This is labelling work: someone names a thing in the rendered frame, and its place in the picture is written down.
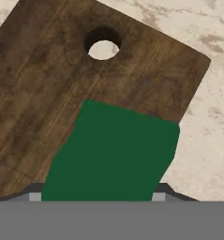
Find dark wooden cutting board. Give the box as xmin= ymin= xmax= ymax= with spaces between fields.
xmin=0 ymin=0 xmax=212 ymax=201

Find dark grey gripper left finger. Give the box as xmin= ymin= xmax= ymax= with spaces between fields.
xmin=0 ymin=182 xmax=46 ymax=203

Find green sponge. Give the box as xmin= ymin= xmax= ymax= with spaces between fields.
xmin=40 ymin=99 xmax=181 ymax=203

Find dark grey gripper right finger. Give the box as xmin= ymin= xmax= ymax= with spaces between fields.
xmin=151 ymin=182 xmax=200 ymax=203

